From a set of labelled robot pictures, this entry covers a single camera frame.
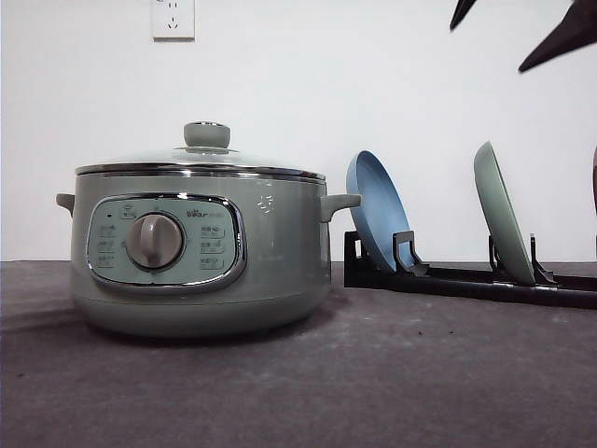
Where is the green plate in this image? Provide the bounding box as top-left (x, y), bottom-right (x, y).
top-left (474, 142), bottom-right (536, 285)

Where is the black dish rack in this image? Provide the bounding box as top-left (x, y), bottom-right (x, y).
top-left (344, 231), bottom-right (597, 309)

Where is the blue plate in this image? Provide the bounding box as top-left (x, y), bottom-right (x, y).
top-left (346, 150), bottom-right (410, 271)

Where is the white wall socket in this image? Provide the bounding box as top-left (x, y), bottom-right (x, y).
top-left (152, 0), bottom-right (196, 43)

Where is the green electric steamer pot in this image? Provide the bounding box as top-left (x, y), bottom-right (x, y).
top-left (56, 175), bottom-right (361, 338)

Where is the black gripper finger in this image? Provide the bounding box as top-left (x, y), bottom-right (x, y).
top-left (450, 0), bottom-right (477, 31)
top-left (518, 0), bottom-right (597, 72)

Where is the glass pot lid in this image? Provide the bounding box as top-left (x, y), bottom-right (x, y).
top-left (76, 121), bottom-right (326, 180)

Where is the dark reddish object at edge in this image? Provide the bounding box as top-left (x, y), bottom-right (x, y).
top-left (593, 146), bottom-right (597, 214)

